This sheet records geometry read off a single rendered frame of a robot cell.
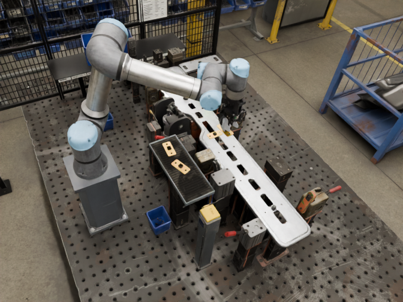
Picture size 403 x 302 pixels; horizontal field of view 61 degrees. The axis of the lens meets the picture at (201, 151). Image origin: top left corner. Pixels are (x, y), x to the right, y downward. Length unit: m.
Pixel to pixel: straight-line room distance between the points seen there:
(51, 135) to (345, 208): 1.86
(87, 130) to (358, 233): 1.51
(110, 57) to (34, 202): 1.99
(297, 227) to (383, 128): 2.23
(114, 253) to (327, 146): 2.33
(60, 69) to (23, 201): 1.16
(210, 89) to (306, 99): 2.80
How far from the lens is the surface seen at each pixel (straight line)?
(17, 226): 2.92
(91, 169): 1.56
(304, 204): 1.67
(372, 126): 3.67
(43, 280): 2.66
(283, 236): 1.59
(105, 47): 1.21
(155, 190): 2.01
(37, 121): 2.53
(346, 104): 3.79
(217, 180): 1.55
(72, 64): 2.39
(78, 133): 1.47
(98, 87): 1.43
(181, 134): 1.76
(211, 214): 1.39
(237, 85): 1.34
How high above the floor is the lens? 2.35
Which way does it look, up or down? 48 degrees down
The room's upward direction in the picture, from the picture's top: 6 degrees clockwise
